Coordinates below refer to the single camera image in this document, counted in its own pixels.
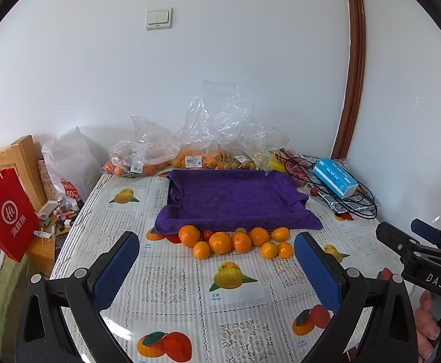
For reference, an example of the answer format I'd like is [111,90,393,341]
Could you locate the purple towel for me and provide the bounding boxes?
[154,170,322,235]

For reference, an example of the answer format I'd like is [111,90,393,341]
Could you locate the clear bag of kumquats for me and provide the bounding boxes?
[171,80,253,169]

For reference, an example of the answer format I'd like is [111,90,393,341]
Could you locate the wooden chair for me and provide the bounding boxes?
[0,135,47,211]

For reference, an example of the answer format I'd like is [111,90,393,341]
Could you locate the yellow snack bag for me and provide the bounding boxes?
[267,154,286,173]

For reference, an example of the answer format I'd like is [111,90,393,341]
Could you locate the black tray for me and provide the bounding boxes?
[167,178,179,207]

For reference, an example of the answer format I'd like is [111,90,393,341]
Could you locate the small green-yellow fruit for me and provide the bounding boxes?
[234,227,247,234]

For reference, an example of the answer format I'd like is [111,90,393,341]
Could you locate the black cable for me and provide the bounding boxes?
[274,148,379,221]

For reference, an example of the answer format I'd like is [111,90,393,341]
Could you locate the white plastic bag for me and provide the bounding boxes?
[42,127,102,202]

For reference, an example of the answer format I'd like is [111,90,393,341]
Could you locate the oval orange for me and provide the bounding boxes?
[270,227,290,243]

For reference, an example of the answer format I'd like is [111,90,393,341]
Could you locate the small orange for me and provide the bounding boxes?
[278,242,293,259]
[260,241,279,260]
[193,241,211,260]

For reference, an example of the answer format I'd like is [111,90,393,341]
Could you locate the bag of red sausages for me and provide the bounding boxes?
[275,148,313,187]

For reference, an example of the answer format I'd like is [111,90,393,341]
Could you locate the red paper bag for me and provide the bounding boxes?
[0,168,39,262]

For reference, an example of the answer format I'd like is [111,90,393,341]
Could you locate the blue tissue pack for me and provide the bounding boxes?
[312,158,358,199]

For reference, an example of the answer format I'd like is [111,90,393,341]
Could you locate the clear bag of longans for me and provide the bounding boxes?
[223,123,289,171]

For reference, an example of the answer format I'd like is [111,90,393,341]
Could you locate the large orange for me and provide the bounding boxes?
[208,232,232,255]
[178,225,201,248]

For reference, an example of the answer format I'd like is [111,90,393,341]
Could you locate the small red fruit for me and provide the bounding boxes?
[202,230,213,242]

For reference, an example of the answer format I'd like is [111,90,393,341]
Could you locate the fruit print tablecloth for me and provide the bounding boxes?
[50,171,426,363]

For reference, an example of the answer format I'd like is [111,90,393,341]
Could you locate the brown wooden door frame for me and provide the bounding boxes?
[331,0,367,159]

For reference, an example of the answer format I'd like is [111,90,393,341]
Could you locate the grey patterned pouch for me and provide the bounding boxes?
[317,188,378,220]

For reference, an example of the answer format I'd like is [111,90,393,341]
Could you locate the white light switch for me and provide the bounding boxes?
[145,7,173,30]

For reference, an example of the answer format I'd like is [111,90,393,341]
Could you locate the clear bag of tangerines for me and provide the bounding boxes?
[103,115,180,178]

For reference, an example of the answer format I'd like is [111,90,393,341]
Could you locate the person's right hand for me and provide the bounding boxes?
[414,290,441,362]

